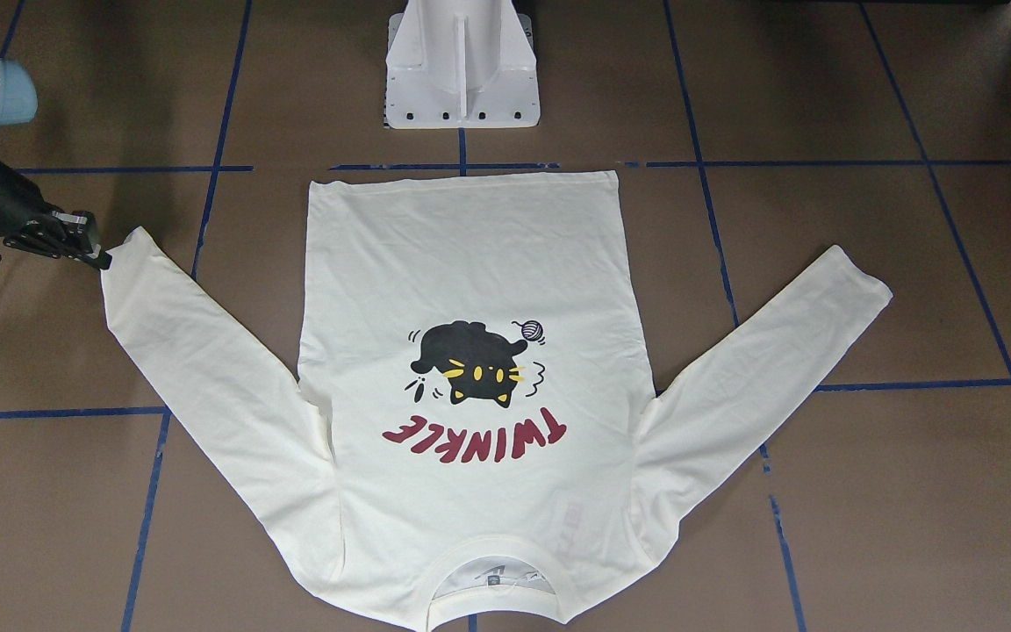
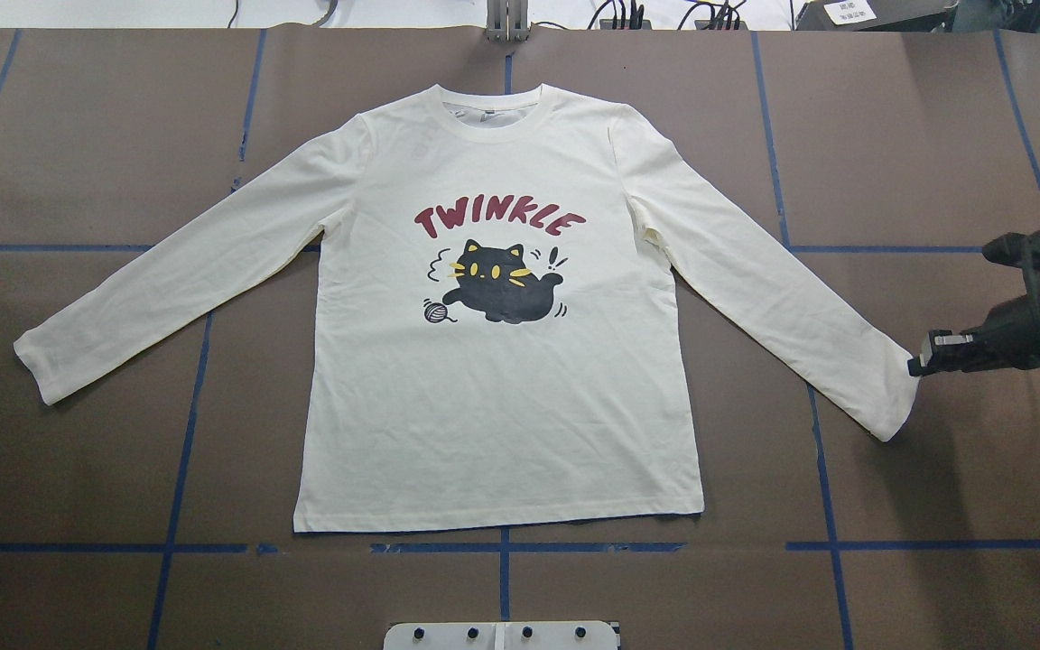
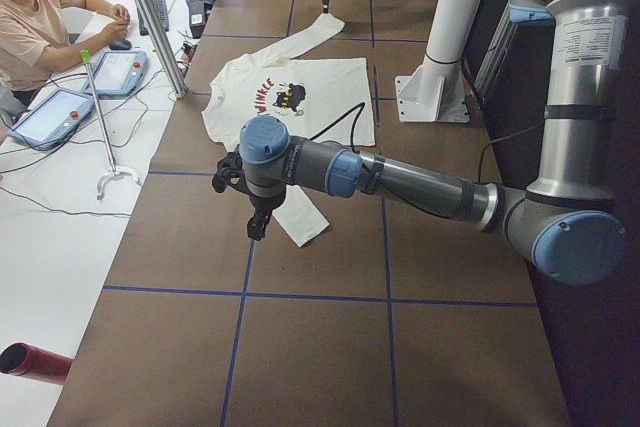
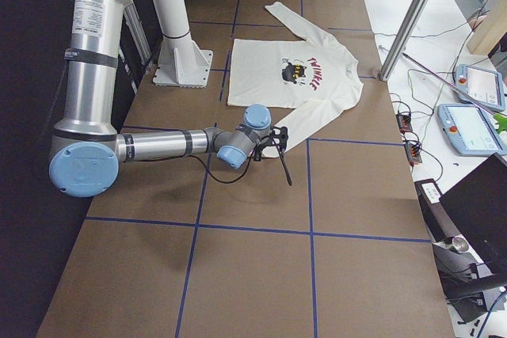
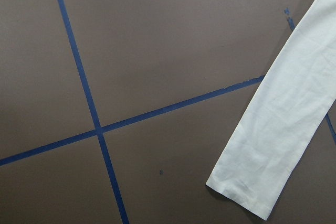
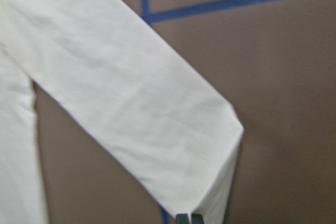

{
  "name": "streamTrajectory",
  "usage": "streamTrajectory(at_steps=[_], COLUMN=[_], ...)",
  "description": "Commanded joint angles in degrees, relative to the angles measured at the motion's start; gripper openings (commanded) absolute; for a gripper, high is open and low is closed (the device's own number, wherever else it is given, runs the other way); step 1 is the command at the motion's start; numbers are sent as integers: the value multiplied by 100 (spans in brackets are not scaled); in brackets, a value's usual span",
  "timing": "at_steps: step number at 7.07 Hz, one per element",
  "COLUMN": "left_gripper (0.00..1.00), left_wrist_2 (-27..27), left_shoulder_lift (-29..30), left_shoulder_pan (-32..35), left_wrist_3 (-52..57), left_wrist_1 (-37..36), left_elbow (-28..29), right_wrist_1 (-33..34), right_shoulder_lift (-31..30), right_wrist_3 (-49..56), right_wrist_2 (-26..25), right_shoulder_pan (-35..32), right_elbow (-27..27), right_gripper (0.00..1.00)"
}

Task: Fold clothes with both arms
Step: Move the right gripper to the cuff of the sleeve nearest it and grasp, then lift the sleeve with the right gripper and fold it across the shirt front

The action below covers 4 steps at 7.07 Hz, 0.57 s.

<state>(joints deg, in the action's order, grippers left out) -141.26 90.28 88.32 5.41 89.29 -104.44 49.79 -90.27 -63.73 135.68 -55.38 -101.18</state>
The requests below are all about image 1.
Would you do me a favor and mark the cream long-sleeve cat shirt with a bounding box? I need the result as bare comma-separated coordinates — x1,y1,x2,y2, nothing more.
101,171,892,631

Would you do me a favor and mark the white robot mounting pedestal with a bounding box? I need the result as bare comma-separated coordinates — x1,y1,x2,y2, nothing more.
383,1,541,131

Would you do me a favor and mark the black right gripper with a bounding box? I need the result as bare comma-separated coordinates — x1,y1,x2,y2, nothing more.
0,162,112,269

